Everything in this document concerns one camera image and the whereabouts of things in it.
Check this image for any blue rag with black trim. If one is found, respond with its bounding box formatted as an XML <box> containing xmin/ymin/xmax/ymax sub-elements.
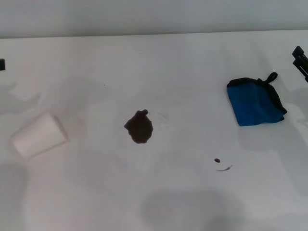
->
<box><xmin>226</xmin><ymin>72</ymin><xmax>288</xmax><ymax>127</ymax></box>

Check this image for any white paper cup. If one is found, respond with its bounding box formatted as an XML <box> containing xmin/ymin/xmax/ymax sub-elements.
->
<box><xmin>11</xmin><ymin>111</ymin><xmax>70</xmax><ymax>158</ymax></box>

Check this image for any large black liquid stain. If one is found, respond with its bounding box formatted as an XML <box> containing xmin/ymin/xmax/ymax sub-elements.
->
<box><xmin>124</xmin><ymin>109</ymin><xmax>154</xmax><ymax>144</ymax></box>

